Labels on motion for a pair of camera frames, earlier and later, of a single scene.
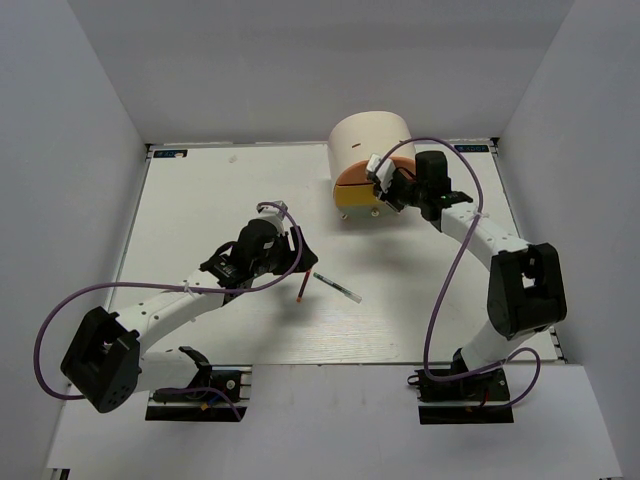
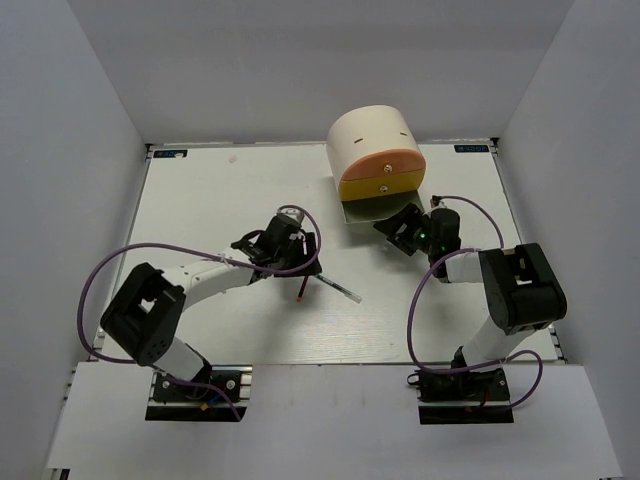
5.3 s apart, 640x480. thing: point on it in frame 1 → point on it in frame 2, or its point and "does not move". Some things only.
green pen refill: x=339 y=288 does not move
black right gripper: x=389 y=196 → x=414 y=217
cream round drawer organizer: x=351 y=141 does not move
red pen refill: x=299 y=297 does not move
